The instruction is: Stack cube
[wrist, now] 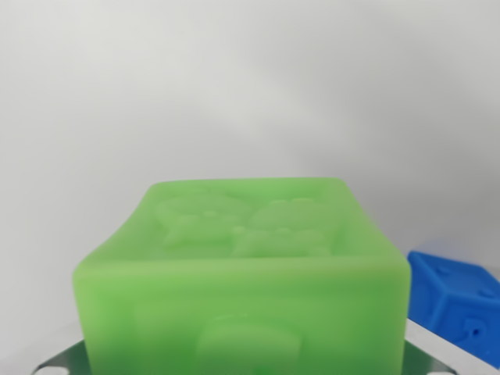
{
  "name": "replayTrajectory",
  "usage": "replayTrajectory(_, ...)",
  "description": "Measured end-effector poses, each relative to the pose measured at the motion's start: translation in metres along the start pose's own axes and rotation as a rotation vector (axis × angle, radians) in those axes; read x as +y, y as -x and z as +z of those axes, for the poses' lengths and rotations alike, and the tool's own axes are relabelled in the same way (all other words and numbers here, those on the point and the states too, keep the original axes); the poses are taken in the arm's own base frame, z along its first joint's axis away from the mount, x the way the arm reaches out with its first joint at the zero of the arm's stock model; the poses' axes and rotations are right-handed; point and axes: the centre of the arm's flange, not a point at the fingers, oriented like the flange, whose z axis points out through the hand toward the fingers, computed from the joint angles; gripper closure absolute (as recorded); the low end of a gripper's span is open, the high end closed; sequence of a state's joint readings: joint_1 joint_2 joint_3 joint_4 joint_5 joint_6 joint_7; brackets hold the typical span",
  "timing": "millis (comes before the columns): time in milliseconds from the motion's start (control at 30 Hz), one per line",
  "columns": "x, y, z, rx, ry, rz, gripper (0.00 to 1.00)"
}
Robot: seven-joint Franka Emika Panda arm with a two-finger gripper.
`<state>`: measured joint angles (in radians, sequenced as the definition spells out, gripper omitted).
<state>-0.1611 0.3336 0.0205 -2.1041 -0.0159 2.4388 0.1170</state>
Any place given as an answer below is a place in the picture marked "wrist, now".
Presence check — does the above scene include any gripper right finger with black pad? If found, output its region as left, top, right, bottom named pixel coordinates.
left=403, top=338, right=457, bottom=375

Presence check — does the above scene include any green embossed toy cube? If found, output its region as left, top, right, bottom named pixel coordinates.
left=71, top=177, right=411, bottom=375

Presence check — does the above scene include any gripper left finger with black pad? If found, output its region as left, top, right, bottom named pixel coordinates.
left=33, top=338, right=91, bottom=375

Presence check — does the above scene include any blue embossed toy cube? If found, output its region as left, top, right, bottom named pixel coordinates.
left=406, top=249, right=500, bottom=370

